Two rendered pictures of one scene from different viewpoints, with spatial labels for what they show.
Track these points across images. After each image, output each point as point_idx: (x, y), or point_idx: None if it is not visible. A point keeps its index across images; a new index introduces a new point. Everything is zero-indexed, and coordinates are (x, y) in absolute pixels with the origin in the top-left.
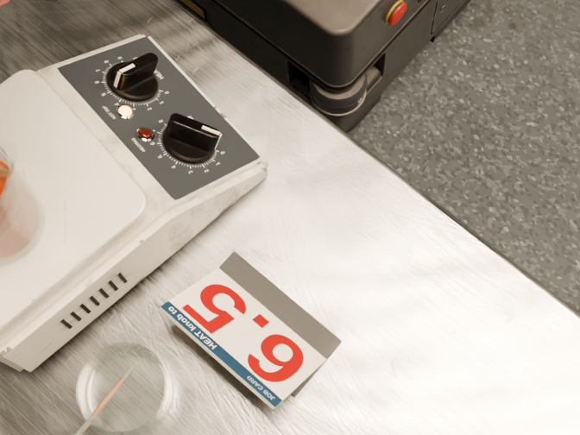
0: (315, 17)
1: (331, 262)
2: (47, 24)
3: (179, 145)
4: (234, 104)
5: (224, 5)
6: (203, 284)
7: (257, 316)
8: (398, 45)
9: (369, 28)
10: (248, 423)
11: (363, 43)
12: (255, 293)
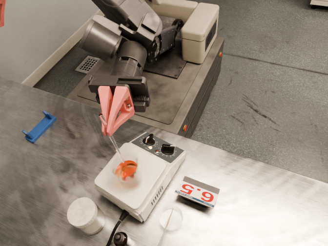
0: None
1: (209, 171)
2: (119, 138)
3: (166, 151)
4: (171, 142)
5: None
6: (181, 184)
7: (197, 189)
8: (186, 136)
9: (180, 132)
10: (205, 217)
11: None
12: (194, 184)
